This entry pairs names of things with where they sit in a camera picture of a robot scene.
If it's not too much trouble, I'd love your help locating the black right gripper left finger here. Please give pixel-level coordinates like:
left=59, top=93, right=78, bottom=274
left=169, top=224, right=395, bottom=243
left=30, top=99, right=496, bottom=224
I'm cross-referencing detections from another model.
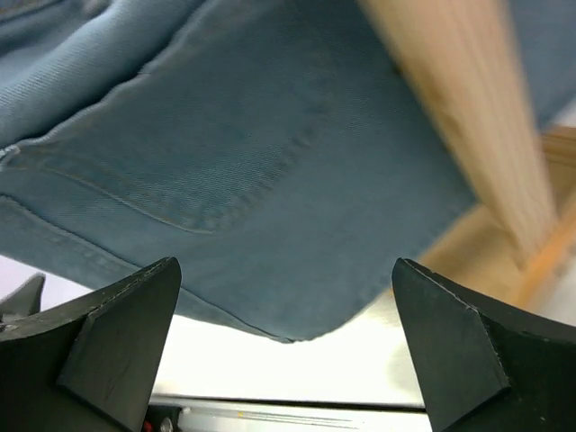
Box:
left=1, top=257, right=181, bottom=431

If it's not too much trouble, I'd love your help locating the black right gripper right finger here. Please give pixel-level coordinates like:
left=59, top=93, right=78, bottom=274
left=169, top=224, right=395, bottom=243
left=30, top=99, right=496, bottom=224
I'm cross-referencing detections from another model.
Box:
left=391, top=259, right=575, bottom=432

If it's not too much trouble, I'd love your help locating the wooden clothes rack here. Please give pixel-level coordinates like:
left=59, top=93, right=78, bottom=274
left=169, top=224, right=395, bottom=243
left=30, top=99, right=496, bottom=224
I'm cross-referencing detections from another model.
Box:
left=364, top=1, right=575, bottom=311

